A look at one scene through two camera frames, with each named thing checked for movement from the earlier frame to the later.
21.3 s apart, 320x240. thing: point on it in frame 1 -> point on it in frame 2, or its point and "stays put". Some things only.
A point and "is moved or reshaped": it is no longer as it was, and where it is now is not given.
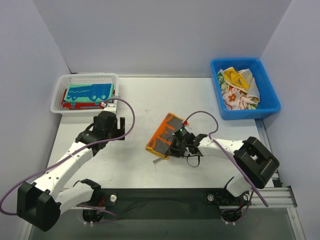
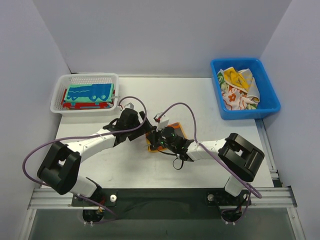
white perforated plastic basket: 56,106 stays put
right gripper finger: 174,143 -> 152,138
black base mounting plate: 169,203 stays put
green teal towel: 88,93 stays put
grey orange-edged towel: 157,145 is moved or reshaped
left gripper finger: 122,139 -> 138,134
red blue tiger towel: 67,104 stays put
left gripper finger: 122,126 -> 147,122
